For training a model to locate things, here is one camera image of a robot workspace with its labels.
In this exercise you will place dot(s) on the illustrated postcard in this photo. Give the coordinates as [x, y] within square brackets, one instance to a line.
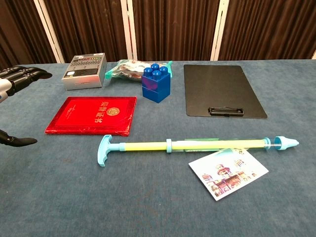
[229, 175]

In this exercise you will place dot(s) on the red certificate folder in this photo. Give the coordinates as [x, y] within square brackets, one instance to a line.
[93, 116]

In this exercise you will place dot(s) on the blue tablecloth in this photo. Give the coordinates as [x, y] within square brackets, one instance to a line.
[148, 209]

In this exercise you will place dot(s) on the clear plastic bag with items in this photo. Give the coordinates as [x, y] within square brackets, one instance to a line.
[123, 70]

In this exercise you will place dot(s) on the silver calculator box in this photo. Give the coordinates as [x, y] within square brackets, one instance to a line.
[84, 71]

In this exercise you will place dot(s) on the brown pleated curtain panel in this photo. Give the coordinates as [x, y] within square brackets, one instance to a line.
[175, 27]
[86, 24]
[17, 29]
[271, 27]

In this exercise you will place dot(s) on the white partition frame post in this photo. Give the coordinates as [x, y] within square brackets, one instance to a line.
[129, 29]
[49, 32]
[314, 55]
[221, 29]

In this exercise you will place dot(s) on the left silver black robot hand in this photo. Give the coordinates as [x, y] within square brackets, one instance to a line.
[22, 75]

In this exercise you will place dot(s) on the black clipboard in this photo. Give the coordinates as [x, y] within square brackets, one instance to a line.
[219, 89]

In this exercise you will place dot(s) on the blue building brick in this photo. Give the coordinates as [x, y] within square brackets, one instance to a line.
[153, 96]
[163, 80]

